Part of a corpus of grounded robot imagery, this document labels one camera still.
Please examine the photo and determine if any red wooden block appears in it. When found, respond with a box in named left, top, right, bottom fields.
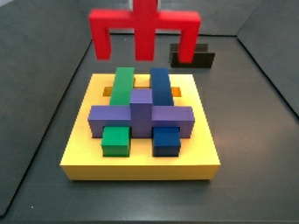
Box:
left=88, top=0, right=201, bottom=63

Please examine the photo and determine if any yellow wooden board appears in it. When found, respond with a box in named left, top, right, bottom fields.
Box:
left=60, top=69, right=220, bottom=180

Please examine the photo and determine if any purple wooden block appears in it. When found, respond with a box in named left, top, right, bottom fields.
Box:
left=88, top=89, right=195, bottom=138

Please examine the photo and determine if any blue wooden bar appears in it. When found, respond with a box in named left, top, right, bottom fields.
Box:
left=149, top=68, right=181, bottom=157

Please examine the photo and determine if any green wooden bar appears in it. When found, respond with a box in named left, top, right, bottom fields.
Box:
left=100, top=67, right=135, bottom=157

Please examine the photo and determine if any black angle bracket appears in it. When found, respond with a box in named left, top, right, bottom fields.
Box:
left=169, top=44, right=215, bottom=68

